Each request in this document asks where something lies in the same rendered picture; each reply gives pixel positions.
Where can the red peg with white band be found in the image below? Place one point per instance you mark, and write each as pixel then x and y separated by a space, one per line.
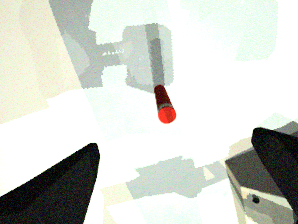
pixel 166 112

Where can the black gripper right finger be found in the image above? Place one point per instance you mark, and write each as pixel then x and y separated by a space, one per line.
pixel 279 153

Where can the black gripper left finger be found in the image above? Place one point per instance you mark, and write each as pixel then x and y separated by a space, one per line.
pixel 60 195

